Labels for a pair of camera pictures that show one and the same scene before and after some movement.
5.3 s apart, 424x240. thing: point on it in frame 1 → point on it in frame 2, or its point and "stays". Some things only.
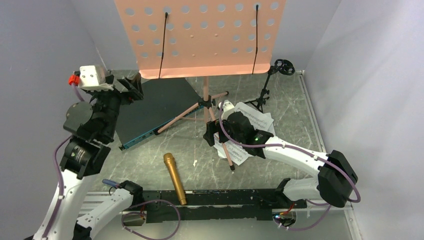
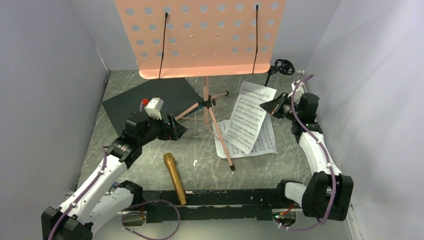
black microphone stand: (283, 66) stays
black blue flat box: (163, 100) stays
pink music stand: (200, 39) stays
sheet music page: (259, 121) → (248, 115)
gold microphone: (169, 159) stays
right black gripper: (213, 127) → (273, 107)
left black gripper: (133, 84) → (178, 130)
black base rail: (230, 204) stays
